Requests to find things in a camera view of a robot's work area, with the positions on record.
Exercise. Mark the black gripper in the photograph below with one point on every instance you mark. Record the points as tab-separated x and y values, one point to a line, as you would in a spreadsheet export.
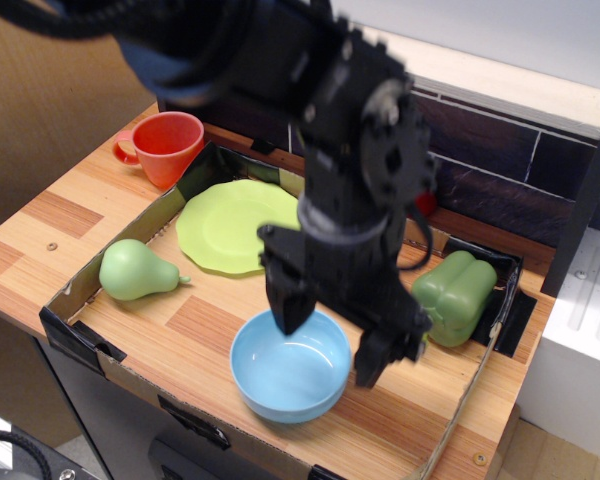
354	282

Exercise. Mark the light blue bowl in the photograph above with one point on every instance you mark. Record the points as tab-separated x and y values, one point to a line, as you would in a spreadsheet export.
295	378

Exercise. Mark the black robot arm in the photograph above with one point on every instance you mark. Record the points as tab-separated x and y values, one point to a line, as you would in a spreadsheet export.
365	142

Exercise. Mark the light green plate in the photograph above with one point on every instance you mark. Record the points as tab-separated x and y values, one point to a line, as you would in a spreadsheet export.
217	229

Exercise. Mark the green toy bell pepper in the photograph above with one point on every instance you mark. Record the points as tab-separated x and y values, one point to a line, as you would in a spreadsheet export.
454	294

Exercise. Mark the small red object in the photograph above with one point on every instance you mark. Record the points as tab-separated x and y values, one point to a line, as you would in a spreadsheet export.
426	203

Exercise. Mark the green toy pear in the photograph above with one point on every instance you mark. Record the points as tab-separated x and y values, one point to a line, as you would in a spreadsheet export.
130	270

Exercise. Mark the dark brick backsplash panel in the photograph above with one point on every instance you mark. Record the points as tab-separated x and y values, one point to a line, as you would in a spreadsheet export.
498	168

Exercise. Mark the white cabinet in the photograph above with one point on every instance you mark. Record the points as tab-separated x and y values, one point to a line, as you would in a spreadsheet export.
561	391

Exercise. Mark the red plastic cup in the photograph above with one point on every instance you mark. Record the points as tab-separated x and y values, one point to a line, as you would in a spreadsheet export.
164	145

